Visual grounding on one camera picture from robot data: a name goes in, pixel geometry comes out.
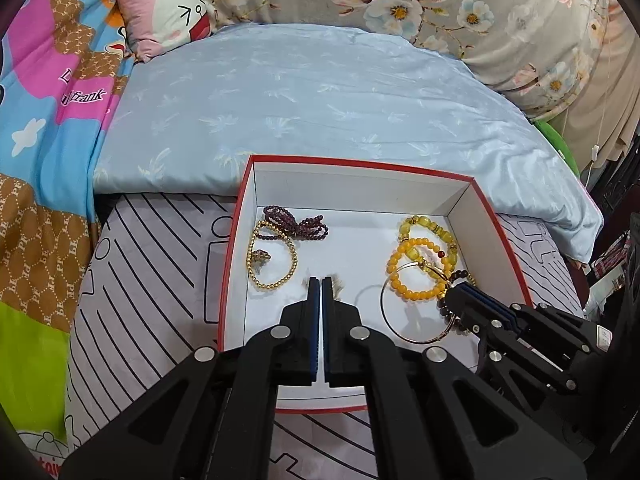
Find green plastic object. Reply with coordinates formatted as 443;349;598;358
533;120;580;177

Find orange round bead bracelet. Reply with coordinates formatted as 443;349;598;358
385;237;452;302

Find pink rabbit pillow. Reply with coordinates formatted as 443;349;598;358
116;0;217;63

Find light blue quilt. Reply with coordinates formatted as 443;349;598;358
92;24;603;262

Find grey floral duvet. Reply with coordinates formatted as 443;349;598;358
214;0;612;120

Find dark garnet bead bracelet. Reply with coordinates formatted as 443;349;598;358
262;204;330;241

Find beige hanging curtain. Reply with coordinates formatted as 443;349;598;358
551;0;639;177

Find gold bangle dark beads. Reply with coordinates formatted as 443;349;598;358
378;261;476;346

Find colourful monkey cartoon blanket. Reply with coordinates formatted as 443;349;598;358
1;0;132;479

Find red cardboard box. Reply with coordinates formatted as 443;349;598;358
216;154;535;415

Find yellow oval bead bracelet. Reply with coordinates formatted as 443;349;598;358
398;213;460;273

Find small gold bead bracelet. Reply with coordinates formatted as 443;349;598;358
244;219;298;291

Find grey striped bed sheet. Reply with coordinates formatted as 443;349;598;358
65;193;586;479

